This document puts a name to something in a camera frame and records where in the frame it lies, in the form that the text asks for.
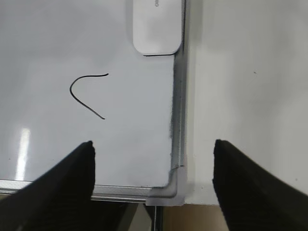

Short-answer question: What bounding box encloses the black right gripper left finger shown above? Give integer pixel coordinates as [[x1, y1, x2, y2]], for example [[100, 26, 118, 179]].
[[0, 141, 95, 231]]

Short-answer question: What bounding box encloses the white whiteboard eraser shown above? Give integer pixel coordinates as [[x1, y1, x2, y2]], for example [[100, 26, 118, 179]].
[[132, 0, 184, 56]]

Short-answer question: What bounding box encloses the white board with aluminium frame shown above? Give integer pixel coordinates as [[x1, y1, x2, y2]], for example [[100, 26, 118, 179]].
[[0, 0, 187, 206]]

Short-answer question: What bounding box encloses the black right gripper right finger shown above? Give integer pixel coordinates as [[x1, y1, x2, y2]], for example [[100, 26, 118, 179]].
[[212, 140, 308, 231]]

